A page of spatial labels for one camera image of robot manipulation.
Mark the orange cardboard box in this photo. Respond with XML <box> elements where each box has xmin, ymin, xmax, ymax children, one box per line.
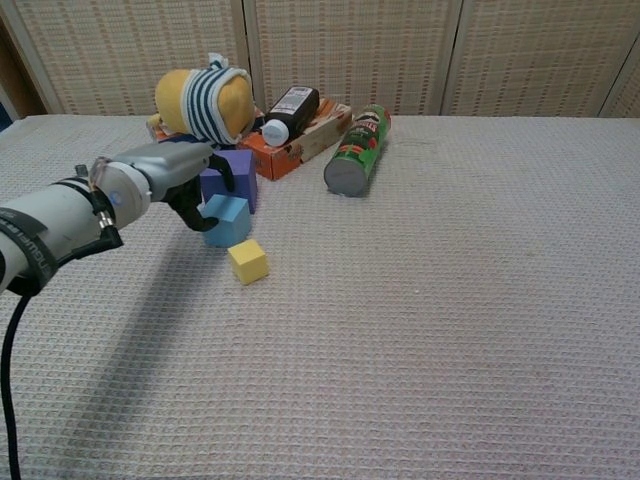
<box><xmin>235</xmin><ymin>97</ymin><xmax>354</xmax><ymax>182</ymax></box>

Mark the white woven tablecloth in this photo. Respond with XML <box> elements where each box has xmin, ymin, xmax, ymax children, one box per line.
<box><xmin>0</xmin><ymin>114</ymin><xmax>640</xmax><ymax>480</ymax></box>

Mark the yellow plush toy striped shirt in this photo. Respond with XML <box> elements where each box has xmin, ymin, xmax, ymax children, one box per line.
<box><xmin>147</xmin><ymin>52</ymin><xmax>256</xmax><ymax>149</ymax></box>

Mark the small yellow foam cube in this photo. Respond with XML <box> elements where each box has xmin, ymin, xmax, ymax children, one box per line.
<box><xmin>227</xmin><ymin>238</ymin><xmax>270</xmax><ymax>286</ymax></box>

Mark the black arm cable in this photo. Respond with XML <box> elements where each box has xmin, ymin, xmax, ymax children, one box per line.
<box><xmin>0</xmin><ymin>212</ymin><xmax>125</xmax><ymax>480</ymax></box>

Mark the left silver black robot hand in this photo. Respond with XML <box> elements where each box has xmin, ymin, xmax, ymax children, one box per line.
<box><xmin>102</xmin><ymin>141</ymin><xmax>236</xmax><ymax>233</ymax></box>

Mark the large purple foam cube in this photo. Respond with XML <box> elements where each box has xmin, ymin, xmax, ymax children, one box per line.
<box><xmin>198</xmin><ymin>148</ymin><xmax>259</xmax><ymax>215</ymax></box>

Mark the bamboo folding screen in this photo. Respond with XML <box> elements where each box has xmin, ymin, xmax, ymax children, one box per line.
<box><xmin>0</xmin><ymin>0</ymin><xmax>640</xmax><ymax>119</ymax></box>

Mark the small blue orange box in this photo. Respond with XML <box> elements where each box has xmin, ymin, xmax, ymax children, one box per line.
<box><xmin>145</xmin><ymin>107</ymin><xmax>266</xmax><ymax>151</ymax></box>

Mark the dark bottle white cap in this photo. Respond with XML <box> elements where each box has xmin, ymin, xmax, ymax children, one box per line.
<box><xmin>261</xmin><ymin>85</ymin><xmax>321</xmax><ymax>148</ymax></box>

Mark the medium blue foam cube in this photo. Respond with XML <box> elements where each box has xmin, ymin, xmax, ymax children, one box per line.
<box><xmin>202</xmin><ymin>194</ymin><xmax>252</xmax><ymax>249</ymax></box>

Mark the green Pringles can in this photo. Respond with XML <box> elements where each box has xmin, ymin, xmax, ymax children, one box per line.
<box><xmin>323</xmin><ymin>103</ymin><xmax>393</xmax><ymax>199</ymax></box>

